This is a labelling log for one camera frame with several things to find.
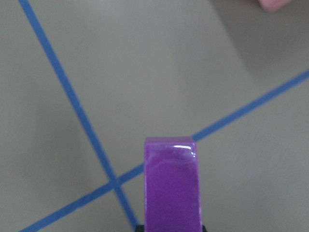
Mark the left gripper finger pad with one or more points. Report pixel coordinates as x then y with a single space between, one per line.
140 228

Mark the purple sloped block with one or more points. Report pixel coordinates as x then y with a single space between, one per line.
171 185

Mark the pink plastic box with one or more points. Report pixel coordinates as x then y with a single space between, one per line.
273 5

